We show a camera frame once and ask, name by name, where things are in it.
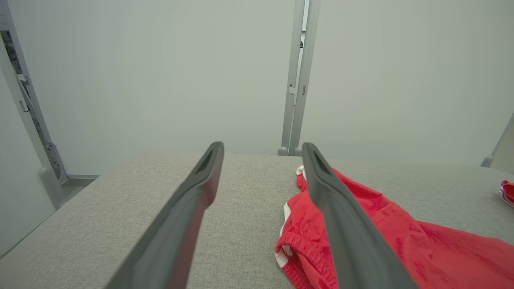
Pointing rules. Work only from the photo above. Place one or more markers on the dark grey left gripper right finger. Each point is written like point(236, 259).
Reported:
point(361, 249)

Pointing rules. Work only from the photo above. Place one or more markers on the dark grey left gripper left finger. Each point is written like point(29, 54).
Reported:
point(168, 249)

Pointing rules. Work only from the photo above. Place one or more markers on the red shorts with white trim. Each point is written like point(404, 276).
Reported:
point(421, 249)

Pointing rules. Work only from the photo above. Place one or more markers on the red jersey with white sleeves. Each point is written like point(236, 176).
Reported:
point(508, 192)

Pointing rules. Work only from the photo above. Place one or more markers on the grey post with hinge bracket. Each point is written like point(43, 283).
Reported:
point(48, 188)

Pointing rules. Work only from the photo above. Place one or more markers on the grey double partition post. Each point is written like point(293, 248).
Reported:
point(288, 120)

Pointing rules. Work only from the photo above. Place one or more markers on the grey metal frame post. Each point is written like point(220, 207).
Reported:
point(487, 161)

